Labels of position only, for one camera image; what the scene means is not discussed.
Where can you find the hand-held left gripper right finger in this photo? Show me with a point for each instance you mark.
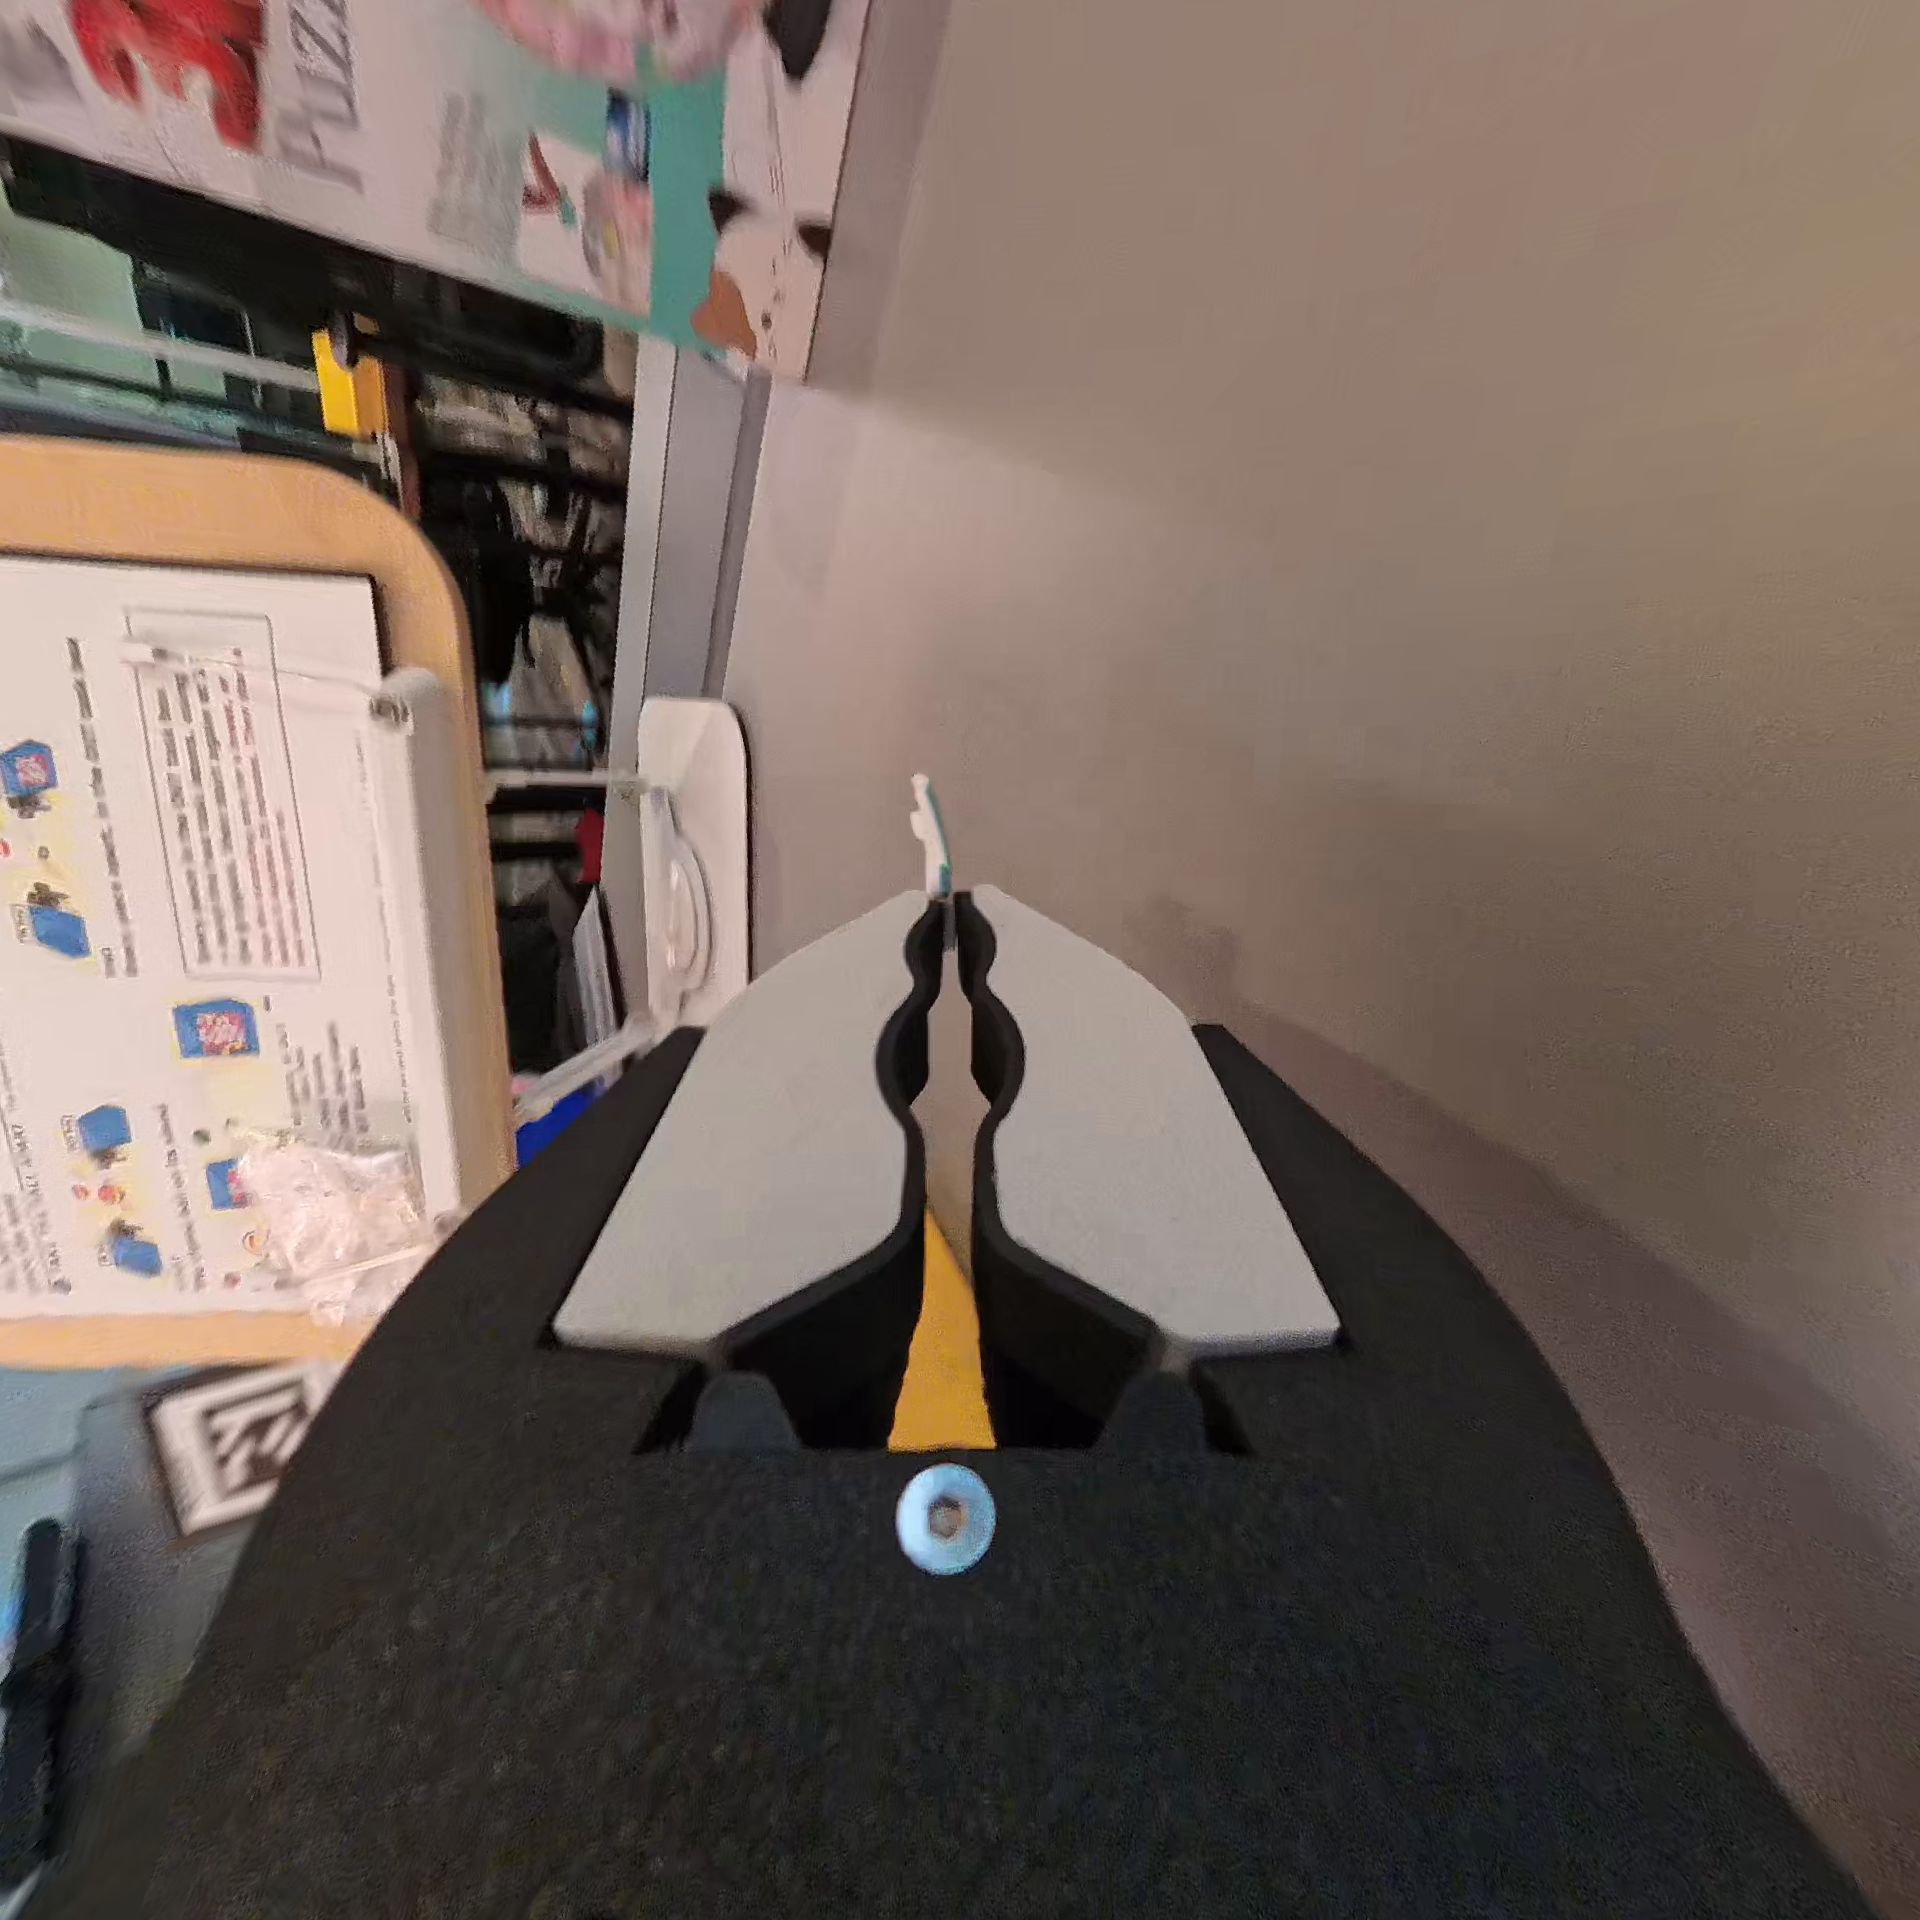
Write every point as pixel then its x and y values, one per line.
pixel 1140 1169

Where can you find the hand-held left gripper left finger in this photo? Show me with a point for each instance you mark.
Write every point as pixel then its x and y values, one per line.
pixel 750 1169

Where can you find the white puzzle piece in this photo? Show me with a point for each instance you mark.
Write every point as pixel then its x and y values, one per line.
pixel 933 839

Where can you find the colourful puzzle ball box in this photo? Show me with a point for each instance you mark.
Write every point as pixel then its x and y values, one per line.
pixel 450 151

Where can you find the blue box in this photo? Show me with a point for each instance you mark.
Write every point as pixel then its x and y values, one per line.
pixel 555 1124

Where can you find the white base clear stand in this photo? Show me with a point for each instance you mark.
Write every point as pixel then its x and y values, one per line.
pixel 702 765

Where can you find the clear plastic bag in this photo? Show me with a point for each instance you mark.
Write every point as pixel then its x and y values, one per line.
pixel 330 1215

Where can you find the black white marker tag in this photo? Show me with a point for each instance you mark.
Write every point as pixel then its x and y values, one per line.
pixel 239 1439

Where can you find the wooden board with instruction sheet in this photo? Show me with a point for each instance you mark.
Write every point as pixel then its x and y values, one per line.
pixel 428 556

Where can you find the dark shelving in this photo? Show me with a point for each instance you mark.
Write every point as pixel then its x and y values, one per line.
pixel 523 495

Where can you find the black blue device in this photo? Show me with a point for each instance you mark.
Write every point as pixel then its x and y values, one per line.
pixel 33 1695

